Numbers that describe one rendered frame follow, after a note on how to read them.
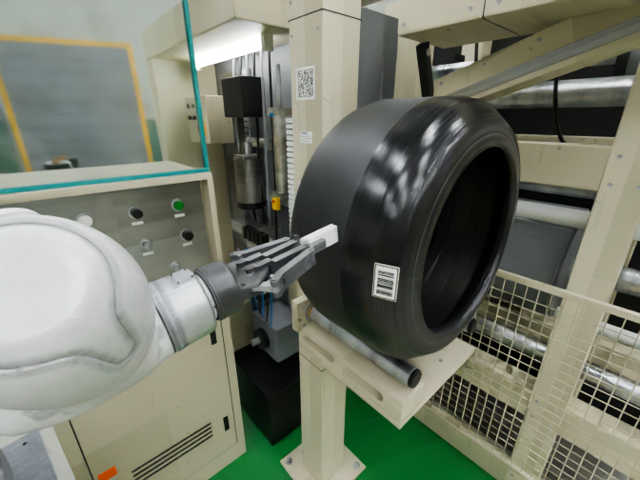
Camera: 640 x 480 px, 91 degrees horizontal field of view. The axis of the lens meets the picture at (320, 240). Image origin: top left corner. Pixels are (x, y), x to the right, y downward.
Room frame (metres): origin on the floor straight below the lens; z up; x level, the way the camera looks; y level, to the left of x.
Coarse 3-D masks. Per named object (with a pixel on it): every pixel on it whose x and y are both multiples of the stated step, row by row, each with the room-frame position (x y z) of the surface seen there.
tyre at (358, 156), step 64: (384, 128) 0.58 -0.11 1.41; (448, 128) 0.54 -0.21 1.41; (320, 192) 0.57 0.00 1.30; (384, 192) 0.48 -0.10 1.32; (448, 192) 0.50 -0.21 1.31; (512, 192) 0.73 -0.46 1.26; (320, 256) 0.53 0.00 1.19; (384, 256) 0.45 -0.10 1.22; (448, 256) 0.87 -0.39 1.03; (384, 320) 0.46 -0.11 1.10; (448, 320) 0.70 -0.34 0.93
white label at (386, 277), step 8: (376, 264) 0.45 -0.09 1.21; (376, 272) 0.45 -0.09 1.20; (384, 272) 0.44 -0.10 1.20; (392, 272) 0.43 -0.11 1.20; (376, 280) 0.45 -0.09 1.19; (384, 280) 0.44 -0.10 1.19; (392, 280) 0.43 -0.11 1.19; (376, 288) 0.45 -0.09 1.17; (384, 288) 0.44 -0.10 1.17; (392, 288) 0.43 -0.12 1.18; (376, 296) 0.44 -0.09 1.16; (384, 296) 0.44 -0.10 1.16; (392, 296) 0.43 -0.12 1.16
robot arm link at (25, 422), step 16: (160, 320) 0.28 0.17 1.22; (160, 336) 0.28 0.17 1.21; (160, 352) 0.27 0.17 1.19; (144, 368) 0.25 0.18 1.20; (128, 384) 0.24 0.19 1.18; (96, 400) 0.22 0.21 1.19; (0, 416) 0.19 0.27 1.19; (16, 416) 0.20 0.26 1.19; (32, 416) 0.20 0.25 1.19; (48, 416) 0.21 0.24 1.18; (64, 416) 0.21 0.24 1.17; (0, 432) 0.19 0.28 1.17; (16, 432) 0.20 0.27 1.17
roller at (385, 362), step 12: (312, 312) 0.75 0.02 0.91; (324, 324) 0.71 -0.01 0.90; (336, 336) 0.68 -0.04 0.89; (348, 336) 0.65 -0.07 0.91; (360, 348) 0.62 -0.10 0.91; (372, 360) 0.58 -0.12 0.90; (384, 360) 0.57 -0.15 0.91; (396, 360) 0.56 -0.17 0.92; (396, 372) 0.54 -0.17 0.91; (408, 372) 0.52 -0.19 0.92; (420, 372) 0.53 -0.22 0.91; (408, 384) 0.51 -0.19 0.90
